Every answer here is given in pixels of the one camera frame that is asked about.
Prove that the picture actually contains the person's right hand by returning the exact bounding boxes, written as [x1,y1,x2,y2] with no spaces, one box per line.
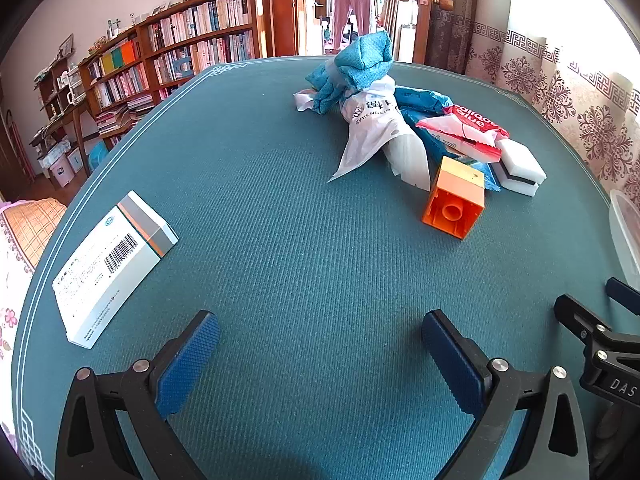
[590,402,640,480]

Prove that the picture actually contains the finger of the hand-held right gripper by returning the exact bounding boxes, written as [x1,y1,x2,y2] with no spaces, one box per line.
[606,277,640,316]
[554,294,613,356]

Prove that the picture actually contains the pink hanging pants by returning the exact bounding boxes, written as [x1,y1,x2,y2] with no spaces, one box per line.
[331,0,377,53]

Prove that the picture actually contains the blue knitted cloth bundle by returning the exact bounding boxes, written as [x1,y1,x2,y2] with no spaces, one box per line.
[292,30,396,116]

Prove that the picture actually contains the white sponge block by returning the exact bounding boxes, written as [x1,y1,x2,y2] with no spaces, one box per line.
[492,137,547,197]

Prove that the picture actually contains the white printed plastic bag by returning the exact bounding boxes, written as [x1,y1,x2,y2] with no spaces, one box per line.
[327,75,432,192]

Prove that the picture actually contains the wooden door frame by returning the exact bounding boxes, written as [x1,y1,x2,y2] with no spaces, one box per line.
[272,0,301,57]

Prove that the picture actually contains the dark wooden side shelf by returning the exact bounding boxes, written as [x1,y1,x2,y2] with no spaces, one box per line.
[30,55,96,181]

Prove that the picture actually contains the cream patterned curtain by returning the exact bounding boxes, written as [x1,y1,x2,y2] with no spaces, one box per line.
[465,0,640,206]

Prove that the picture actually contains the clear plastic container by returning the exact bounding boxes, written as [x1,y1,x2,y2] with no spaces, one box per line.
[609,189,640,291]

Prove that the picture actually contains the orange toy block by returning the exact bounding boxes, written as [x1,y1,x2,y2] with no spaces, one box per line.
[421,156,486,241]

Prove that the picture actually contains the wooden bookshelf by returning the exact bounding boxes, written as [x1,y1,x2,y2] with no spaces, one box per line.
[77,0,275,148]

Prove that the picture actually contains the wooden door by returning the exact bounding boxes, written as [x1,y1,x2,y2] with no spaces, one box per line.
[395,0,436,63]

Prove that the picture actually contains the dark brown curtain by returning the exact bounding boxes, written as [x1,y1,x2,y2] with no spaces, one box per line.
[425,0,478,76]

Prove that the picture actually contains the orange checked cushion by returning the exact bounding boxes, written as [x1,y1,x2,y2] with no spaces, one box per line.
[2,199,67,267]

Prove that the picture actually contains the pink floral bedspread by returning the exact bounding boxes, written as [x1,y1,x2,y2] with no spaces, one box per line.
[0,230,32,441]

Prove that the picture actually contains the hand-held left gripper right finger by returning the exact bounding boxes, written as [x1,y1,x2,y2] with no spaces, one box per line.
[421,310,591,480]

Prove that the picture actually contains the red and white snack packet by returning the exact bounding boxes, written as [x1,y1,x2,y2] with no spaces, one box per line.
[415,105,511,163]

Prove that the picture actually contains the white storage box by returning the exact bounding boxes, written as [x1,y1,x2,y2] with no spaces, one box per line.
[39,140,83,188]

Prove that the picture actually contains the white medicine box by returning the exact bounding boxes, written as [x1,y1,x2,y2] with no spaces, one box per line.
[52,190,180,350]

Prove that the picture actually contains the pile of books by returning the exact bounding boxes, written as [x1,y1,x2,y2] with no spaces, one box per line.
[95,94,157,137]

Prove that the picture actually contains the rows of books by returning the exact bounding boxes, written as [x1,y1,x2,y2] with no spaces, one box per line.
[85,0,256,136]

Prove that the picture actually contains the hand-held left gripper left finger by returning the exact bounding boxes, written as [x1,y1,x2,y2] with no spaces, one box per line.
[54,310,221,480]

